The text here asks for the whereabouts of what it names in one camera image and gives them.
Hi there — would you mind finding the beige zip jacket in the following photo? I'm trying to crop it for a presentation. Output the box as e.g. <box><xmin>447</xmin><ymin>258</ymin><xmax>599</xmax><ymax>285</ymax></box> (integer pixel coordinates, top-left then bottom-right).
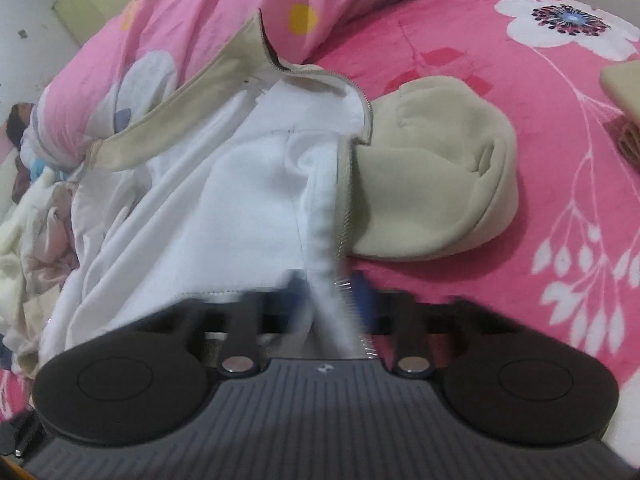
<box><xmin>15</xmin><ymin>9</ymin><xmax>518</xmax><ymax>381</ymax></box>

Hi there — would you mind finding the pink floral quilt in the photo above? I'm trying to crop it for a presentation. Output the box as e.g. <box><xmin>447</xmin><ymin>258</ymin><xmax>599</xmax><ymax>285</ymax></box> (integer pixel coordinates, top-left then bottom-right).
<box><xmin>30</xmin><ymin>0</ymin><xmax>456</xmax><ymax>168</ymax></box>

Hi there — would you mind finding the pink floral bed blanket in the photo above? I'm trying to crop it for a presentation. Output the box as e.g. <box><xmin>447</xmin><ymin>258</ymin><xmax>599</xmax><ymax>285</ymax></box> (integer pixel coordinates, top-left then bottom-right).
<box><xmin>0</xmin><ymin>0</ymin><xmax>640</xmax><ymax>426</ymax></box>

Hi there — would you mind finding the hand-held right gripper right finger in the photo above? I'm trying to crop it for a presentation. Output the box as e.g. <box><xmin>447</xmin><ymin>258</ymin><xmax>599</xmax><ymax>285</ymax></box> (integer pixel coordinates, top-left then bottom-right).
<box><xmin>352</xmin><ymin>271</ymin><xmax>511</xmax><ymax>377</ymax></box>

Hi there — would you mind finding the cream fleece garment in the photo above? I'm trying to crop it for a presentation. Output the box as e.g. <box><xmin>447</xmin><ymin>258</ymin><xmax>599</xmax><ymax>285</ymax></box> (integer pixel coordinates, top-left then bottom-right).
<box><xmin>0</xmin><ymin>165</ymin><xmax>81</xmax><ymax>351</ymax></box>

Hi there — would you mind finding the dark maroon pillow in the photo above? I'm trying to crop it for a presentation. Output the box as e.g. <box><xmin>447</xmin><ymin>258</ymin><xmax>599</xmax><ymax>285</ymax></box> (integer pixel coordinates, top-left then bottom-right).
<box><xmin>11</xmin><ymin>157</ymin><xmax>37</xmax><ymax>205</ymax></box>

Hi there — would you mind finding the folded beige garment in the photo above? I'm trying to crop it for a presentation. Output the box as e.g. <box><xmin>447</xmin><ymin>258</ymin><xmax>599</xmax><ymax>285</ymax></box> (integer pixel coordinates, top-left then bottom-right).
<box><xmin>600</xmin><ymin>60</ymin><xmax>640</xmax><ymax>171</ymax></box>

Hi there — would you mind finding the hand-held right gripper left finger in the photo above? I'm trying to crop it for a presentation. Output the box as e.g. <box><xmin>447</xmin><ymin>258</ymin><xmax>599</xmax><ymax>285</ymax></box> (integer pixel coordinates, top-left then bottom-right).
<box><xmin>150</xmin><ymin>270</ymin><xmax>313</xmax><ymax>376</ymax></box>

